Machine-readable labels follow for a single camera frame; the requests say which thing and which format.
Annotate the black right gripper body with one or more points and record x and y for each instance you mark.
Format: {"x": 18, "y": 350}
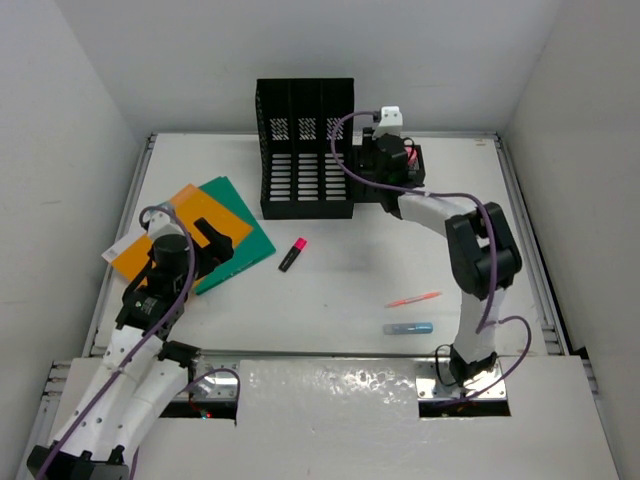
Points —
{"x": 370, "y": 154}

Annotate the orange folder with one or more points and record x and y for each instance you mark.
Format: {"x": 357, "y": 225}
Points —
{"x": 129, "y": 255}

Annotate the black pink highlighter marker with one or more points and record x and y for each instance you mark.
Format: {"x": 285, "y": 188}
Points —
{"x": 292, "y": 254}

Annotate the orange clear pen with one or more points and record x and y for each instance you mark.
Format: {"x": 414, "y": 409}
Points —
{"x": 416, "y": 299}

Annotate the blue clear glue stick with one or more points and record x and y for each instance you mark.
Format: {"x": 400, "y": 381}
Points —
{"x": 408, "y": 328}

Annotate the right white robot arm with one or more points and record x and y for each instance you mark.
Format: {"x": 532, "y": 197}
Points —
{"x": 483, "y": 254}

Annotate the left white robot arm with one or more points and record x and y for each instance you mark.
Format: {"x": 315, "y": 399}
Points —
{"x": 142, "y": 370}

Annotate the black pen holder box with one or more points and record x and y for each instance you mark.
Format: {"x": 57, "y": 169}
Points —
{"x": 365, "y": 193}

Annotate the green folder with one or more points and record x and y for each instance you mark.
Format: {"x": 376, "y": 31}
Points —
{"x": 219, "y": 203}

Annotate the black mesh file organizer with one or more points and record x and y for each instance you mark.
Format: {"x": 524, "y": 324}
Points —
{"x": 301, "y": 140}

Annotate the white front cover board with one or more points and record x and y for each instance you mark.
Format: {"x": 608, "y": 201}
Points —
{"x": 314, "y": 419}

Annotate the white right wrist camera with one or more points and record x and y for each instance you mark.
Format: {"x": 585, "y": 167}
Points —
{"x": 389, "y": 122}

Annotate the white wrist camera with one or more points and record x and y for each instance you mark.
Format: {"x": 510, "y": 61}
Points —
{"x": 389, "y": 122}
{"x": 158, "y": 224}

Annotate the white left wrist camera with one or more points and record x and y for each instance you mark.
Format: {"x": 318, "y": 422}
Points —
{"x": 158, "y": 224}

